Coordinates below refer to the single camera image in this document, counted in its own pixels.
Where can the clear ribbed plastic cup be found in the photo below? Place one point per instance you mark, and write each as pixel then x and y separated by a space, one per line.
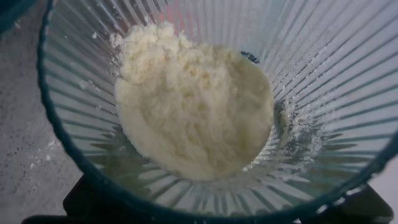
pixel 326 77

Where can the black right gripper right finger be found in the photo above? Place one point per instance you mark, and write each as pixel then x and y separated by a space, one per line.
pixel 370 208

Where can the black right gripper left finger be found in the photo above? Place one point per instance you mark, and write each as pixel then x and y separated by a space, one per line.
pixel 82 202

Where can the white powder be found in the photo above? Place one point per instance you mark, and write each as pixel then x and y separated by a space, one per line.
pixel 192 115

